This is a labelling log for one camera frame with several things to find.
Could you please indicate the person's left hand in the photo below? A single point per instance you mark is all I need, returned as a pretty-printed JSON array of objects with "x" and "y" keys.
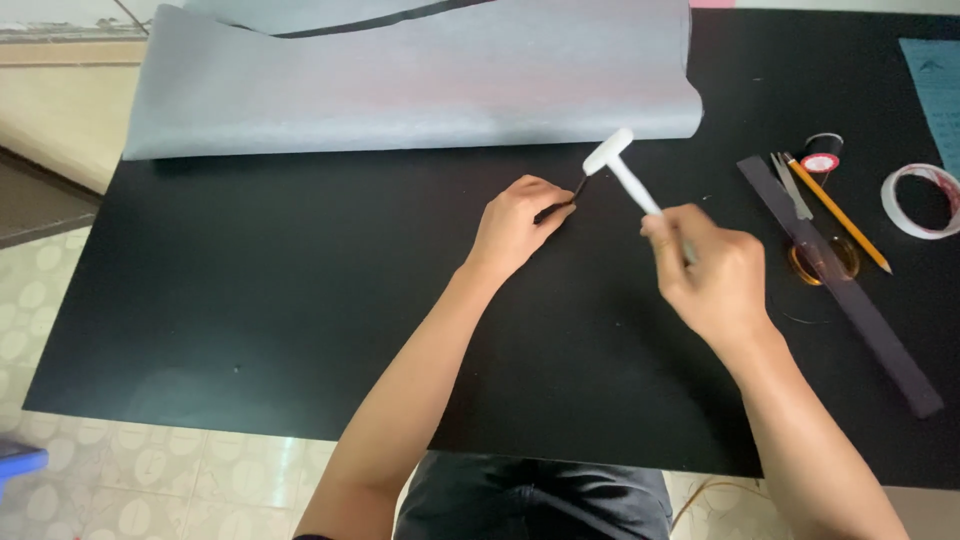
[{"x": 514, "y": 229}]

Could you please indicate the person's right hand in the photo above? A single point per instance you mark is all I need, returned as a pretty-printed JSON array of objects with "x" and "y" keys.
[{"x": 712, "y": 277}]

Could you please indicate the person's left fingers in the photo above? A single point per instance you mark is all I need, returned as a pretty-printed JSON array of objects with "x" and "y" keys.
[{"x": 546, "y": 196}]

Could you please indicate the small black punch tool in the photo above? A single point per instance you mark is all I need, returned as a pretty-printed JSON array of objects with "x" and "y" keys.
[{"x": 561, "y": 204}]

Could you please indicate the white plastic hammer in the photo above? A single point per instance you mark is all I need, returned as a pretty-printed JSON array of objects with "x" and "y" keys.
[{"x": 628, "y": 174}]

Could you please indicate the black table mat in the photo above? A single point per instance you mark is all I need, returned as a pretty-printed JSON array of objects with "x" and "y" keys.
[{"x": 375, "y": 300}]

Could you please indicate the metal tweezers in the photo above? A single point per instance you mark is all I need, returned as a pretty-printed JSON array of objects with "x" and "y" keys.
[{"x": 790, "y": 186}]

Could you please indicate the amber clear tape roll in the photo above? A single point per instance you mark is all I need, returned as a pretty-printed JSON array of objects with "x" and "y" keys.
[{"x": 806, "y": 266}]

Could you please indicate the black thread spool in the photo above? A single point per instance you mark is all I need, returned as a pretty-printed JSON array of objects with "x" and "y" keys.
[{"x": 822, "y": 154}]

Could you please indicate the yellow pencil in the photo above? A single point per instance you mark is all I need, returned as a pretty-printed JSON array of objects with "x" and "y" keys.
[{"x": 836, "y": 212}]

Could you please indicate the black ruler strip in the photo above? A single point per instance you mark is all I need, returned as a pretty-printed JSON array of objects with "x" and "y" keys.
[{"x": 832, "y": 277}]

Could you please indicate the person's dark trousers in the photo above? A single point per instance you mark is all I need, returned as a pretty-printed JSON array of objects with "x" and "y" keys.
[{"x": 532, "y": 499}]

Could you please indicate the white tape roll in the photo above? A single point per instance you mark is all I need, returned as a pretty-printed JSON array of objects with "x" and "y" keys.
[{"x": 911, "y": 214}]

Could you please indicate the blue paper sheet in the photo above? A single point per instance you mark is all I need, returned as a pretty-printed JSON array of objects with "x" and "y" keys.
[{"x": 937, "y": 97}]

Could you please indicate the blue plastic object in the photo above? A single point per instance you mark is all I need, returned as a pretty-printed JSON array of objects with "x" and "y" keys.
[{"x": 19, "y": 461}]

